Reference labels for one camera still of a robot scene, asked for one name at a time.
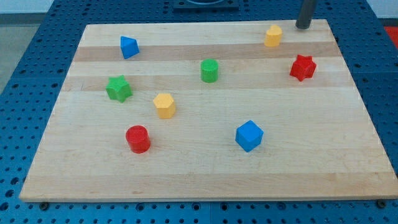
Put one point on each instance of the green cylinder block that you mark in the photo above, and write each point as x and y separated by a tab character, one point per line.
209	70

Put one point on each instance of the red star block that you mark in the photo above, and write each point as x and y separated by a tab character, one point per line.
303	67

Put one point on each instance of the red cylinder block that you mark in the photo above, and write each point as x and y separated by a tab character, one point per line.
138	139

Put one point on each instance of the yellow hexagon block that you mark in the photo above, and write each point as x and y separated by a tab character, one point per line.
165	105

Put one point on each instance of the wooden board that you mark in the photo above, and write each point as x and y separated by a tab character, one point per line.
319	142

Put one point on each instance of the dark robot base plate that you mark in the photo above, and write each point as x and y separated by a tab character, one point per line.
183	5

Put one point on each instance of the green star block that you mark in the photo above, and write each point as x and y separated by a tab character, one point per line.
118	88

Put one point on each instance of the yellow heart block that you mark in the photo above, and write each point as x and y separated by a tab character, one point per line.
273	36

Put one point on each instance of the blue triangular block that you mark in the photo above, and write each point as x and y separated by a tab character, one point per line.
129	47

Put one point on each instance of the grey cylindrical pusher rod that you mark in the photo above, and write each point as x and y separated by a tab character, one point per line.
306	13

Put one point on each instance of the blue cube block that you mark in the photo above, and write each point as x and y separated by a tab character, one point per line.
249	135

